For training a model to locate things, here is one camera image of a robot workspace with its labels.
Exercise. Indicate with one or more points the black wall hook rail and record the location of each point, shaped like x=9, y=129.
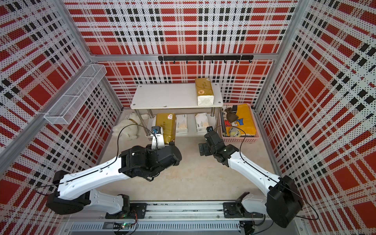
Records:
x=206, y=58

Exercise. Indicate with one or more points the gold tissue pack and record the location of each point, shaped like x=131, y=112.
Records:
x=167, y=121
x=204, y=92

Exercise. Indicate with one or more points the white two-tier shelf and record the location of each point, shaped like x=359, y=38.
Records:
x=179, y=99

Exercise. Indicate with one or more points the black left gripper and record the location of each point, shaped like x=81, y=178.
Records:
x=149, y=149

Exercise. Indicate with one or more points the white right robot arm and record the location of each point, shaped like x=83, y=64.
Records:
x=280, y=200

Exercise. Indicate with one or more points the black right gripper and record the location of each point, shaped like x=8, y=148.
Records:
x=205, y=146

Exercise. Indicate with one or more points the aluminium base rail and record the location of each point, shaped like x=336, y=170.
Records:
x=179, y=218

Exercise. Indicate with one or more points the green circuit board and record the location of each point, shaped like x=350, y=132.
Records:
x=123, y=225

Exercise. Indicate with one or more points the white wire mesh basket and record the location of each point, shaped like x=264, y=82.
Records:
x=69, y=104

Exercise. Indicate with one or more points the pink plastic basket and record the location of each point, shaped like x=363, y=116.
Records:
x=221, y=130

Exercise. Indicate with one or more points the yellow printed cloth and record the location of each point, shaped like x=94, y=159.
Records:
x=244, y=126

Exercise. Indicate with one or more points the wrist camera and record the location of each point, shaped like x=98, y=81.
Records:
x=157, y=138
x=209, y=129

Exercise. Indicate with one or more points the white plush toy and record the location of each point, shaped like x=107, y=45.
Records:
x=127, y=129

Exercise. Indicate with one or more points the white tissue pack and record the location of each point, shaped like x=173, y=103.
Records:
x=201, y=122
x=181, y=123

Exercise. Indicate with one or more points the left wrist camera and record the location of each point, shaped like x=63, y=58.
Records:
x=157, y=138

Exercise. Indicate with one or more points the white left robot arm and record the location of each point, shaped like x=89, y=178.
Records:
x=78, y=191

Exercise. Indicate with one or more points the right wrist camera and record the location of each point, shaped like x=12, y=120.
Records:
x=209, y=129

